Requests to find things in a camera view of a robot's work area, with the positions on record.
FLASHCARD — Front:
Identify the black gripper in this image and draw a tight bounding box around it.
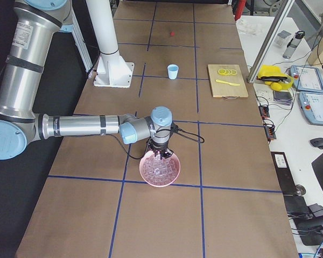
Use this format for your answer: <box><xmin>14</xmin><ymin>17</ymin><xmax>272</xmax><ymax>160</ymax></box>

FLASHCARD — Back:
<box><xmin>148</xmin><ymin>142</ymin><xmax>173</xmax><ymax>160</ymax></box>

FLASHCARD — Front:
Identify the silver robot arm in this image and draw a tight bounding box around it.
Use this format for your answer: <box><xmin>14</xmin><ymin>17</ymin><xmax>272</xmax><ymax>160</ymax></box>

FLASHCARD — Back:
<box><xmin>0</xmin><ymin>1</ymin><xmax>173</xmax><ymax>160</ymax></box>

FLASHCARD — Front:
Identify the pile of clear ice cubes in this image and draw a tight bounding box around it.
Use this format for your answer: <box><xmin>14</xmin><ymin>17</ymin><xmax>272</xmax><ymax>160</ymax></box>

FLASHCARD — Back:
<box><xmin>142</xmin><ymin>154</ymin><xmax>178</xmax><ymax>184</ymax></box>

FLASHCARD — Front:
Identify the light blue plastic cup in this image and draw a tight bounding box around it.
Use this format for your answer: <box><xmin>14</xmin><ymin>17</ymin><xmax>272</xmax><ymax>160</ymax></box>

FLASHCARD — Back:
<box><xmin>167</xmin><ymin>64</ymin><xmax>179</xmax><ymax>80</ymax></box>

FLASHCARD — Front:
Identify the pink bowl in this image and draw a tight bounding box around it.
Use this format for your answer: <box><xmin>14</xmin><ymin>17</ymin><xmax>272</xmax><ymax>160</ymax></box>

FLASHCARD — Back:
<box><xmin>139</xmin><ymin>150</ymin><xmax>182</xmax><ymax>188</ymax></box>

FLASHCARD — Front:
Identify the wooden cutting board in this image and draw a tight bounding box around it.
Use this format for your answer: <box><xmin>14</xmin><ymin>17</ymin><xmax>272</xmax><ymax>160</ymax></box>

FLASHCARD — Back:
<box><xmin>207</xmin><ymin>64</ymin><xmax>249</xmax><ymax>99</ymax></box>

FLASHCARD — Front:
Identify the yellow plastic knife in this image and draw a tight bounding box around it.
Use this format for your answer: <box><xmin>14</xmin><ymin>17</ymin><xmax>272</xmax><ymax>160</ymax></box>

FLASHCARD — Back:
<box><xmin>215</xmin><ymin>79</ymin><xmax>240</xmax><ymax>86</ymax></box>

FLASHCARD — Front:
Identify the black power strip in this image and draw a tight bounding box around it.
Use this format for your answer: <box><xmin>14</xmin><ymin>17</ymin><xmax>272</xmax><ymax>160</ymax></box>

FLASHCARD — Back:
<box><xmin>258</xmin><ymin>105</ymin><xmax>277</xmax><ymax>142</ymax></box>

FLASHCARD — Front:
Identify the yellow bag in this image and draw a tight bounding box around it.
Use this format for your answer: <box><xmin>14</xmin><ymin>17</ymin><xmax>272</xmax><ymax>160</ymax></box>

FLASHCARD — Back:
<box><xmin>257</xmin><ymin>64</ymin><xmax>294</xmax><ymax>91</ymax></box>

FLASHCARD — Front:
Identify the clear plastic bag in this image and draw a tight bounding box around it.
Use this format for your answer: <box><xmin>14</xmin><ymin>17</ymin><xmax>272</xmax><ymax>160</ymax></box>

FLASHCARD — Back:
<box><xmin>236</xmin><ymin>18</ymin><xmax>264</xmax><ymax>36</ymax></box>

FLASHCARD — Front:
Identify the black computer mouse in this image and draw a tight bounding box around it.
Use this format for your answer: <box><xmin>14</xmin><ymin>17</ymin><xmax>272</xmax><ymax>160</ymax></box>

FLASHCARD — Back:
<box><xmin>310</xmin><ymin>137</ymin><xmax>323</xmax><ymax>149</ymax></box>

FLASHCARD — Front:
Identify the lower blue teach pendant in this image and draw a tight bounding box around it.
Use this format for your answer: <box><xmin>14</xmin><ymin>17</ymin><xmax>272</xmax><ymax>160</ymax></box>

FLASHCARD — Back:
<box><xmin>299</xmin><ymin>91</ymin><xmax>323</xmax><ymax>126</ymax></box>

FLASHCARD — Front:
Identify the blue teach pendant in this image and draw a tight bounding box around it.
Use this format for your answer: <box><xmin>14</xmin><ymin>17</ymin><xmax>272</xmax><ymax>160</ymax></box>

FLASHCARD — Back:
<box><xmin>299</xmin><ymin>91</ymin><xmax>323</xmax><ymax>126</ymax></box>
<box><xmin>290</xmin><ymin>65</ymin><xmax>323</xmax><ymax>93</ymax></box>

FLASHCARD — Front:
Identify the upper blue teach pendant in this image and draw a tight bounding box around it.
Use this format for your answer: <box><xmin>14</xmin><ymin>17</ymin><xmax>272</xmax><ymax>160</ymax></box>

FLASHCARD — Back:
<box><xmin>290</xmin><ymin>65</ymin><xmax>323</xmax><ymax>93</ymax></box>

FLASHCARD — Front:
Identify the grey water bottle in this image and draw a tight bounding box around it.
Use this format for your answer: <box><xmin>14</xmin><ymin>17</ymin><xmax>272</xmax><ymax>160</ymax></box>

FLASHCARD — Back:
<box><xmin>282</xmin><ymin>31</ymin><xmax>305</xmax><ymax>59</ymax></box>

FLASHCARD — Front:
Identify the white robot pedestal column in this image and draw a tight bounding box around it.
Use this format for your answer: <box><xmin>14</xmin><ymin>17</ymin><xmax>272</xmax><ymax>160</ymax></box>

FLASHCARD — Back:
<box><xmin>86</xmin><ymin>0</ymin><xmax>135</xmax><ymax>88</ymax></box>

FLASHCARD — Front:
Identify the lemon slice nearest handle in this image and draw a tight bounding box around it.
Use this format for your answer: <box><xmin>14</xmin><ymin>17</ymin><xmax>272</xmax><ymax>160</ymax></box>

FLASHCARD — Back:
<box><xmin>217</xmin><ymin>69</ymin><xmax>227</xmax><ymax>75</ymax></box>

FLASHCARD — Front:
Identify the aluminium frame post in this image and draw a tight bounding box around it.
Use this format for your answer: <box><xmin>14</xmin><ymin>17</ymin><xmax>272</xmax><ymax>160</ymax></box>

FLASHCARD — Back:
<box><xmin>247</xmin><ymin>0</ymin><xmax>295</xmax><ymax>83</ymax></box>

